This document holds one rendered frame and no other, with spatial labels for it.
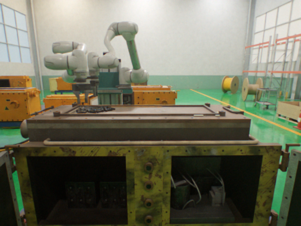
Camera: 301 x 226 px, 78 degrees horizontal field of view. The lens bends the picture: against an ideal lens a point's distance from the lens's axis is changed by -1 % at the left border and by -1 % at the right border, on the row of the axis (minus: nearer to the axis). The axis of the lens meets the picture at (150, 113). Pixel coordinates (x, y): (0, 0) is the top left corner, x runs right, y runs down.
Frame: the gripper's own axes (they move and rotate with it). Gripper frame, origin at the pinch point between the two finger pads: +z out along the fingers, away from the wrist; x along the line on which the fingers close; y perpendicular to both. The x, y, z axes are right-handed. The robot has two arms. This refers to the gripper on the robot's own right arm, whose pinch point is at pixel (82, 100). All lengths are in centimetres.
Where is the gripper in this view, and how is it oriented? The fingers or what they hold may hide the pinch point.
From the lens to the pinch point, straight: 154.9
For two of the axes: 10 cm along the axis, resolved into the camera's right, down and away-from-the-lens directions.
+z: 0.0, 9.7, 2.2
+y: 7.2, 1.6, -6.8
